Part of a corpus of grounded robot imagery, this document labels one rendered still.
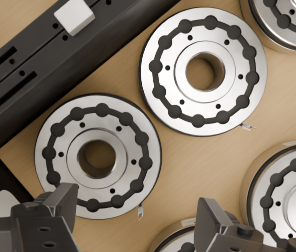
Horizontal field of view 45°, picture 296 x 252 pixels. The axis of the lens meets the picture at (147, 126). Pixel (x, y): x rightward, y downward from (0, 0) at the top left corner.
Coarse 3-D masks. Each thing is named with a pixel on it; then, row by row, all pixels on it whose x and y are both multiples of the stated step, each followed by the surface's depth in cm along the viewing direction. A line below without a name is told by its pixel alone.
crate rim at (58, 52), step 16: (112, 0) 21; (128, 0) 21; (96, 16) 21; (112, 16) 21; (64, 32) 21; (80, 32) 21; (96, 32) 21; (48, 48) 21; (64, 48) 21; (80, 48) 21; (32, 64) 21; (48, 64) 21; (16, 80) 21; (32, 80) 21; (0, 96) 21; (16, 96) 21; (0, 112) 21
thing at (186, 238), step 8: (184, 232) 30; (192, 232) 29; (176, 240) 29; (184, 240) 29; (192, 240) 29; (160, 248) 30; (168, 248) 29; (176, 248) 29; (184, 248) 30; (192, 248) 30
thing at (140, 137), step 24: (96, 96) 28; (48, 120) 28; (72, 120) 28; (96, 120) 28; (120, 120) 29; (144, 120) 28; (48, 144) 29; (144, 144) 29; (48, 168) 29; (144, 168) 29; (96, 192) 29; (120, 192) 29; (144, 192) 29; (96, 216) 29
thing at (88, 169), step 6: (84, 150) 31; (84, 156) 31; (84, 162) 30; (114, 162) 32; (84, 168) 29; (90, 168) 30; (96, 168) 31; (102, 168) 32; (108, 168) 31; (96, 174) 29; (102, 174) 29
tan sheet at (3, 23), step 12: (0, 0) 31; (12, 0) 31; (24, 0) 31; (36, 0) 31; (48, 0) 31; (0, 12) 31; (12, 12) 31; (24, 12) 31; (36, 12) 31; (0, 24) 31; (12, 24) 31; (24, 24) 31; (0, 36) 31; (12, 36) 31
